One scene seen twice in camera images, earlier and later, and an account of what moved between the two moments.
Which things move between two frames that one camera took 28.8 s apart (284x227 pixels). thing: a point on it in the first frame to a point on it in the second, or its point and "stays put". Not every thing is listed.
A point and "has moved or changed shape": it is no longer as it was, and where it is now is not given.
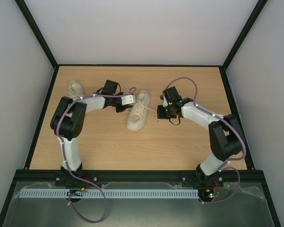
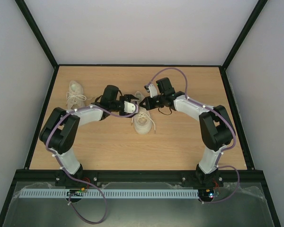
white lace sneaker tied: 75,90 stays put
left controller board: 76,192 stays put
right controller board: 206,194 stays put
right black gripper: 163,112 to 150,103
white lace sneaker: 138,113 has moved or changed shape
